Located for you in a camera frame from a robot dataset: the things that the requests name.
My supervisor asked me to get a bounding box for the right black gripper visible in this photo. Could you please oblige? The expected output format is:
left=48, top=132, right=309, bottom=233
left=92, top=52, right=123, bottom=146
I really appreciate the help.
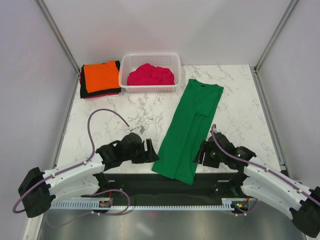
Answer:
left=192, top=140, right=225, bottom=169

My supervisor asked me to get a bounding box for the green t shirt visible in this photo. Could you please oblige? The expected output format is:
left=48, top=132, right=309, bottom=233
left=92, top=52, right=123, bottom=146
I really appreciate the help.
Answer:
left=151, top=79, right=224, bottom=185

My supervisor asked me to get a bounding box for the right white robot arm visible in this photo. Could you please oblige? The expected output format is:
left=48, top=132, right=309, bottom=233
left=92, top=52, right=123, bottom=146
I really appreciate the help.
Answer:
left=193, top=132, right=320, bottom=238

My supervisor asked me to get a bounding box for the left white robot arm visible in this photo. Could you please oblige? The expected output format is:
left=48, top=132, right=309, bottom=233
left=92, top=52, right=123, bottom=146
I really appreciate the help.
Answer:
left=18, top=133, right=159, bottom=218

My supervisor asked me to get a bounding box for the magenta t shirt in basket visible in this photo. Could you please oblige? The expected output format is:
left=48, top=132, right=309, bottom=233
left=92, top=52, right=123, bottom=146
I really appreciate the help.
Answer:
left=127, top=63, right=175, bottom=86

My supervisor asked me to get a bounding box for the orange folded t shirt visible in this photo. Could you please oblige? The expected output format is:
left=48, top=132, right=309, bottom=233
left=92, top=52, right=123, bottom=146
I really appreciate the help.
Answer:
left=81, top=60, right=121, bottom=94

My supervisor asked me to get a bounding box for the white plastic basket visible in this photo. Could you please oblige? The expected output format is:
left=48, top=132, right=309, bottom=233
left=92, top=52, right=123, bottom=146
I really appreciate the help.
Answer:
left=118, top=52, right=182, bottom=93

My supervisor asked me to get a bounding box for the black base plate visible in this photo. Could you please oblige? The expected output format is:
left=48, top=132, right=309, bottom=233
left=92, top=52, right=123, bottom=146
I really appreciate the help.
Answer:
left=94, top=172, right=250, bottom=207

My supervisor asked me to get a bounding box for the white slotted cable duct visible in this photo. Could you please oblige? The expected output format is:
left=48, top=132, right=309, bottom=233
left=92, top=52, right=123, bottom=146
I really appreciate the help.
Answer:
left=50, top=198, right=236, bottom=211

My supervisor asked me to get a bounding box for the aluminium front rail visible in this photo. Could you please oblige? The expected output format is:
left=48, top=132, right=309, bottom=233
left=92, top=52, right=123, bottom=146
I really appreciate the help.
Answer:
left=294, top=178, right=308, bottom=186

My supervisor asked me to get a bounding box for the left aluminium frame post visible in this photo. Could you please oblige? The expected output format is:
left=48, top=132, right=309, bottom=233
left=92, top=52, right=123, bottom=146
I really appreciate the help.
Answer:
left=34, top=0, right=80, bottom=73

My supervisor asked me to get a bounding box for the aluminium frame post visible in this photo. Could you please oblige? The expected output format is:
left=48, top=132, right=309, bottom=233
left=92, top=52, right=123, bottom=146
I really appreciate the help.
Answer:
left=34, top=0, right=80, bottom=73
left=253, top=0, right=300, bottom=75

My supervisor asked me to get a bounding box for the right aluminium frame post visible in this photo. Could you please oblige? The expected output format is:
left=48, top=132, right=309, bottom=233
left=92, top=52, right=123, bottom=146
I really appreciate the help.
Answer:
left=253, top=0, right=300, bottom=75

